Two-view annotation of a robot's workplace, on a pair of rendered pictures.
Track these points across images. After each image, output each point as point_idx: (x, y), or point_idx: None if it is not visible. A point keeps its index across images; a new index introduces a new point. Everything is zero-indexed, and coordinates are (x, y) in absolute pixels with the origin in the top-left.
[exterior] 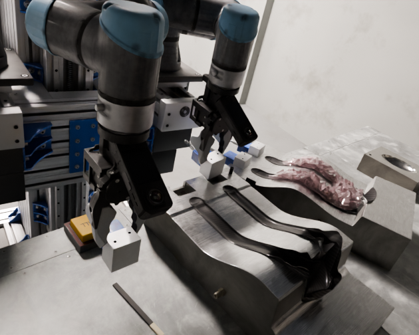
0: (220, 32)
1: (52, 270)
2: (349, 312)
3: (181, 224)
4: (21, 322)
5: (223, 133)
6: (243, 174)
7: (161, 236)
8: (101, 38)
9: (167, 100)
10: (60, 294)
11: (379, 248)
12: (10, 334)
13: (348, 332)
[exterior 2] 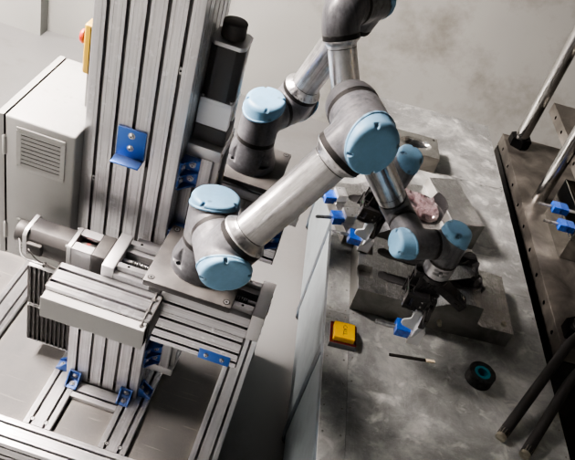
0: (402, 172)
1: (358, 370)
2: (490, 292)
3: (396, 297)
4: (385, 400)
5: None
6: (360, 228)
7: (373, 310)
8: (453, 249)
9: None
10: (378, 377)
11: None
12: (390, 407)
13: (498, 303)
